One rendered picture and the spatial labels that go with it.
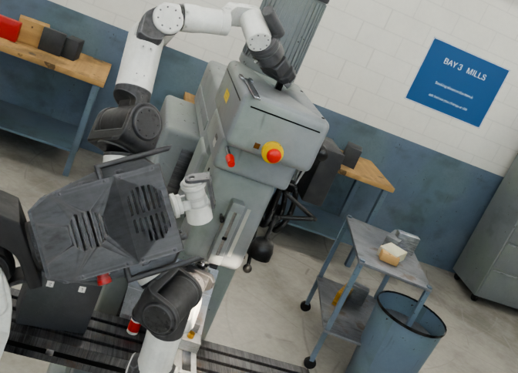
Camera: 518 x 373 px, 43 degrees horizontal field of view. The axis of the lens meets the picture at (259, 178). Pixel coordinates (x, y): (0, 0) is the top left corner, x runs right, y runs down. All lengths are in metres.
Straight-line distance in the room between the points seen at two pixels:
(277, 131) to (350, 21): 4.65
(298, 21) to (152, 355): 1.10
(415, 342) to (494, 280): 3.00
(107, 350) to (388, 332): 2.33
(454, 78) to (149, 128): 5.50
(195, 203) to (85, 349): 0.77
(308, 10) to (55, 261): 1.13
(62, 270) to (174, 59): 4.85
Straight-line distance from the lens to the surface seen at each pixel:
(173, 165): 2.42
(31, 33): 5.78
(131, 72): 1.62
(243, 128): 1.77
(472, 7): 6.78
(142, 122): 1.54
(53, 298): 2.18
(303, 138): 1.80
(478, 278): 7.12
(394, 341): 4.20
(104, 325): 2.34
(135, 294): 2.55
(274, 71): 1.89
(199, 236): 2.02
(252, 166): 1.91
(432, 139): 6.95
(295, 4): 2.10
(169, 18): 1.66
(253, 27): 1.76
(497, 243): 7.02
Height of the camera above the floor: 2.20
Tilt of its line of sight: 17 degrees down
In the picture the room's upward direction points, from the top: 24 degrees clockwise
